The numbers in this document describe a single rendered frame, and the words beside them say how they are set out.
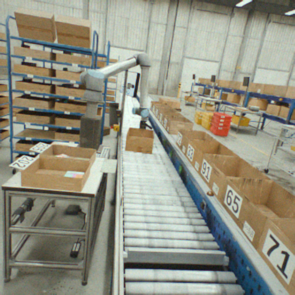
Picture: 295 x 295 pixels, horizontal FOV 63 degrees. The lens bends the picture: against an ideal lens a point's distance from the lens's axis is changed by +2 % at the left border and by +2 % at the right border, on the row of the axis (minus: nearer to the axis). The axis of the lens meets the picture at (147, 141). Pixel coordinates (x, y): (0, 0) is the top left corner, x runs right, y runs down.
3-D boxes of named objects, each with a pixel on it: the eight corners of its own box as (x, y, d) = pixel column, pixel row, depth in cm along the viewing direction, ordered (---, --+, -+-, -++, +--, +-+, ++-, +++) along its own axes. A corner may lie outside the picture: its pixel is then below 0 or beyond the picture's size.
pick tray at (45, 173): (38, 169, 182) (38, 157, 179) (90, 174, 185) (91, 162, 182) (20, 186, 155) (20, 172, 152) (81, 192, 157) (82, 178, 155)
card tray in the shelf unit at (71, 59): (56, 61, 293) (56, 52, 290) (61, 61, 322) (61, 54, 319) (90, 66, 299) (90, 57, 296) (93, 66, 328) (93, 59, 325)
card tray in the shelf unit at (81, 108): (54, 109, 311) (54, 102, 308) (61, 106, 340) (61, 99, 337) (86, 113, 314) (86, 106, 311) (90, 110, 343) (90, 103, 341)
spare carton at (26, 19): (13, 11, 275) (18, 7, 287) (19, 38, 295) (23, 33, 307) (50, 18, 281) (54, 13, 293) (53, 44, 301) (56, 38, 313)
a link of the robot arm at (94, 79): (89, 89, 216) (91, 68, 213) (83, 87, 230) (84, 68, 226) (104, 91, 225) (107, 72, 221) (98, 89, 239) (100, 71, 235)
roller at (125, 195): (120, 197, 167) (121, 191, 165) (191, 202, 174) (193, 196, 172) (120, 201, 162) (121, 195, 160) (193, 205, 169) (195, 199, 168)
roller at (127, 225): (120, 227, 136) (121, 219, 134) (207, 231, 143) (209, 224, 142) (120, 233, 131) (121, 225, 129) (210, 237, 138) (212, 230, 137)
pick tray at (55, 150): (52, 154, 213) (52, 143, 211) (95, 159, 215) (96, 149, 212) (38, 166, 186) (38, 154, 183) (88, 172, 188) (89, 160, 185)
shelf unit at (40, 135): (10, 174, 324) (4, 12, 270) (24, 161, 370) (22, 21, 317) (86, 180, 338) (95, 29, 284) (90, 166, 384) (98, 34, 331)
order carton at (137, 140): (127, 140, 287) (128, 127, 283) (151, 143, 288) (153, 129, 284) (124, 150, 249) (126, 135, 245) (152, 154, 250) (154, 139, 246)
